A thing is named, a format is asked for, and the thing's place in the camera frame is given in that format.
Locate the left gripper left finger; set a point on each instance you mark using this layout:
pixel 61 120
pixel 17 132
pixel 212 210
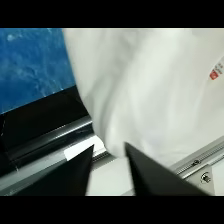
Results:
pixel 68 176

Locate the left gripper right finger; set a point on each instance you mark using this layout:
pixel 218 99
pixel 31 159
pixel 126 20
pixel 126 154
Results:
pixel 155 178

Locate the white garment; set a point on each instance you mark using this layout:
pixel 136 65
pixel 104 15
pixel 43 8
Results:
pixel 146 90

